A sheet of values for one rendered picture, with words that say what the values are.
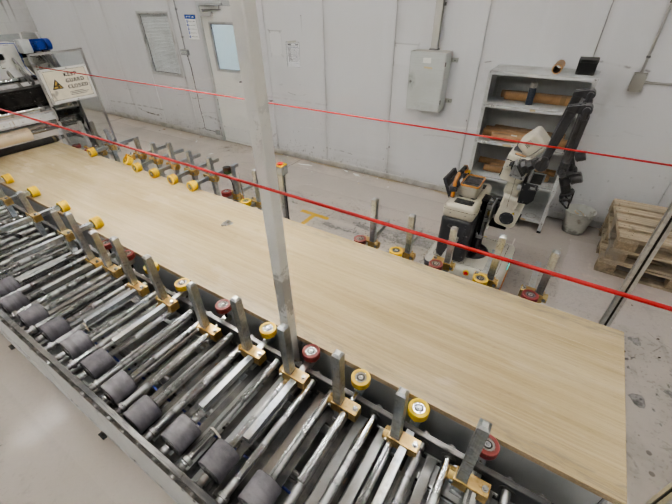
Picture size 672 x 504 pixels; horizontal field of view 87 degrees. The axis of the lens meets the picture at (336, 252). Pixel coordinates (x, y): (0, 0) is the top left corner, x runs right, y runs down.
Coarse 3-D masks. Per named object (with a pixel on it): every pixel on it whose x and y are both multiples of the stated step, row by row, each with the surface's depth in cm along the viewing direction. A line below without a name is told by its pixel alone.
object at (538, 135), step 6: (540, 126) 249; (534, 132) 240; (540, 132) 241; (546, 132) 249; (522, 138) 252; (528, 138) 242; (534, 138) 239; (540, 138) 238; (546, 138) 243; (522, 144) 245; (528, 144) 244; (546, 144) 239; (522, 150) 248; (528, 150) 245; (534, 150) 243; (540, 150) 241; (534, 156) 245
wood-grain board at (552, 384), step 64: (64, 192) 288; (128, 192) 286; (192, 192) 284; (192, 256) 214; (256, 256) 213; (320, 256) 212; (384, 256) 211; (320, 320) 170; (384, 320) 169; (448, 320) 169; (512, 320) 168; (576, 320) 167; (384, 384) 145; (448, 384) 141; (512, 384) 141; (576, 384) 140; (512, 448) 122; (576, 448) 121
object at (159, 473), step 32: (96, 256) 233; (32, 288) 221; (0, 320) 202; (128, 320) 213; (192, 320) 198; (32, 352) 196; (128, 352) 194; (192, 352) 193; (224, 352) 179; (64, 384) 188; (160, 384) 167; (192, 384) 164; (320, 384) 154; (96, 416) 181; (160, 416) 152; (192, 416) 154; (320, 416) 151; (384, 416) 138; (128, 448) 174; (160, 448) 141; (448, 448) 127; (160, 480) 167; (192, 480) 120; (224, 480) 142; (288, 480) 141; (416, 480) 132
